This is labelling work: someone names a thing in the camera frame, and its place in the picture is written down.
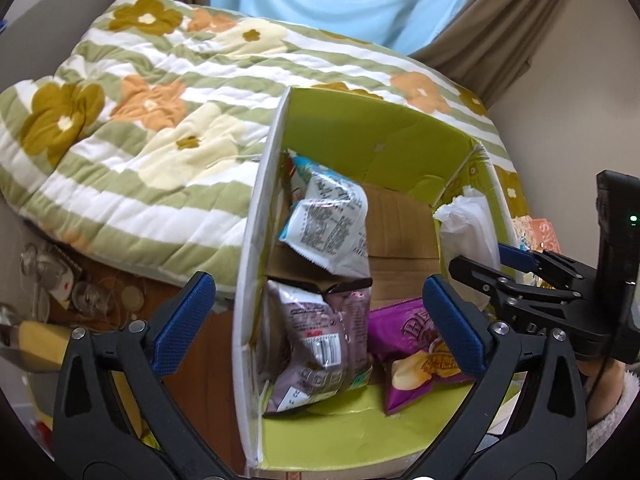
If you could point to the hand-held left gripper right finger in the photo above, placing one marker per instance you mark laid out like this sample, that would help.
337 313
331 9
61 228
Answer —
455 330

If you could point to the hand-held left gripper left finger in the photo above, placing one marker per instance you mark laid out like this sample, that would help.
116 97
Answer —
182 325

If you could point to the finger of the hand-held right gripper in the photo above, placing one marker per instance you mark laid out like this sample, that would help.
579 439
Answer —
515 257
487 280

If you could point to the purple chip bag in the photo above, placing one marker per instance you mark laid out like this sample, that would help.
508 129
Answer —
400 340

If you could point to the grey purple snack packet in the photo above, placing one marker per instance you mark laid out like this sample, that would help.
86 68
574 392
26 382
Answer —
310 340

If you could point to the white blue snack packet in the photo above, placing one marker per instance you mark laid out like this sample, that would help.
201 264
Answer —
330 220

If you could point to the green cardboard box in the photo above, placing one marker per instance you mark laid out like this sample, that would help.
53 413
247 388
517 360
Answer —
350 130

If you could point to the person's right forearm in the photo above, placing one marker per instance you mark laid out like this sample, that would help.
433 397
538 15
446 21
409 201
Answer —
607 390

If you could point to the orange patterned tissue box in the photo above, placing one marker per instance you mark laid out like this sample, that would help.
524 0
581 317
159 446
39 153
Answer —
542 232

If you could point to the white plastic bag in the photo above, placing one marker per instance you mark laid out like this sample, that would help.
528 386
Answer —
467 230

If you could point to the clear glass ornament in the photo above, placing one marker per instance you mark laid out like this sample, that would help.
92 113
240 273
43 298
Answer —
85 295

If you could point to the yellow box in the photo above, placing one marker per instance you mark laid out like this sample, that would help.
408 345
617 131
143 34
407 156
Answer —
30 340

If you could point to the floral striped quilt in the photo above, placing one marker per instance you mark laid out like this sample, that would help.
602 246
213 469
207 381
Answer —
150 160

